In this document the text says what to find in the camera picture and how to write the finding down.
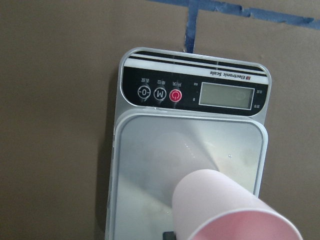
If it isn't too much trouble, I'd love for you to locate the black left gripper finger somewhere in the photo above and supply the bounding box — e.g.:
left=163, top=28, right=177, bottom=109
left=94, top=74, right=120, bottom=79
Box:
left=162, top=226, right=176, bottom=240

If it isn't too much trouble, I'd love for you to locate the silver electronic kitchen scale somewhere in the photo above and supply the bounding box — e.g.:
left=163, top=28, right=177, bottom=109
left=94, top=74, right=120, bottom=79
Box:
left=105, top=47, right=272, bottom=240

